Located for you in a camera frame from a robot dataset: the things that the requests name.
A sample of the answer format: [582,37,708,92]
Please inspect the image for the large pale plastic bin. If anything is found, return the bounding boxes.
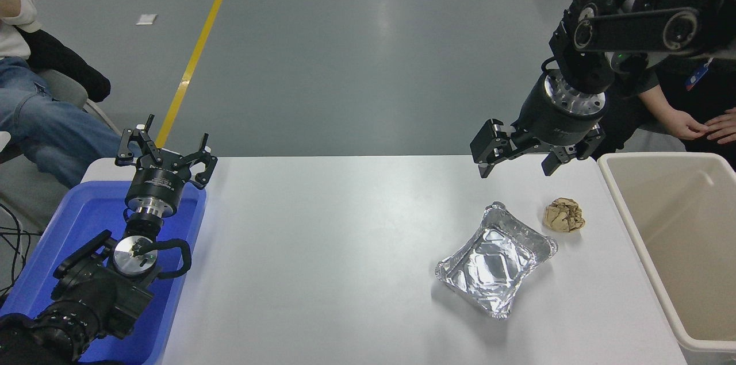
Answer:
[597,152,736,365]

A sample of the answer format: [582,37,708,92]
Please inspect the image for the blue lanyard with badge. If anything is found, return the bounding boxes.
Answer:
[684,57,715,93]

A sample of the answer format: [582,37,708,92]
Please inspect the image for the standing person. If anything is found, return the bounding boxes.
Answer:
[592,0,736,170]

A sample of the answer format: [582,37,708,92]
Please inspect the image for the silver foil tray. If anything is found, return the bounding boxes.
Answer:
[435,201,558,320]

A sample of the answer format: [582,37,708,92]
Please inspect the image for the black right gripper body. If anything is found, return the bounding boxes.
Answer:
[513,79,602,151]

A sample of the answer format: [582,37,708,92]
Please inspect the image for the crumpled tan paper ball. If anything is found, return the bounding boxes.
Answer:
[543,198,586,233]

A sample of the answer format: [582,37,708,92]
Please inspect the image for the seated person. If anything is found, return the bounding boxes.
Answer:
[0,0,124,189]

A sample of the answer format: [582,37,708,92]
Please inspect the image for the black jacket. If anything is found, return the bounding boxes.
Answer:
[17,29,112,103]

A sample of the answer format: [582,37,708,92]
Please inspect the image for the standing person's left hand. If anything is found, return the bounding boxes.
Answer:
[705,107,736,145]

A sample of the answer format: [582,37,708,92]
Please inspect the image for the standing person's right hand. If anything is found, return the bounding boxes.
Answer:
[661,109,711,141]

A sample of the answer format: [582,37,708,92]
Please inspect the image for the black floor cables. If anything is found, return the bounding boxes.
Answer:
[0,204,44,297]

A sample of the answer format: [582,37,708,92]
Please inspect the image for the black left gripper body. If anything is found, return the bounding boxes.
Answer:
[125,157,191,208]

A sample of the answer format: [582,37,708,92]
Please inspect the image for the blue plastic tray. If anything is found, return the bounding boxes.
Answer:
[0,180,208,365]

